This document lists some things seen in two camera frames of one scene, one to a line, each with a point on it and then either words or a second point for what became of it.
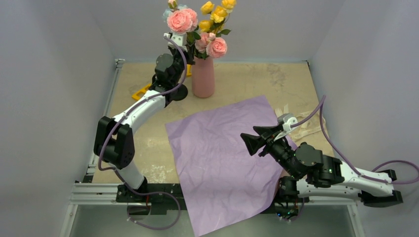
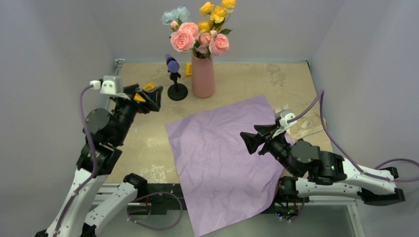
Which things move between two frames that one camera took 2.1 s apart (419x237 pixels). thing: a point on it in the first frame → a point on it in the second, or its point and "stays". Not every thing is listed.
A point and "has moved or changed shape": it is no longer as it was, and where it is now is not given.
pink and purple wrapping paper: (222, 182) stays
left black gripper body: (178, 60) → (125, 110)
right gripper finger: (264, 131) stays
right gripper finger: (253, 142) stays
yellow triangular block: (140, 94) stays
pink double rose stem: (183, 20) has moved or changed shape
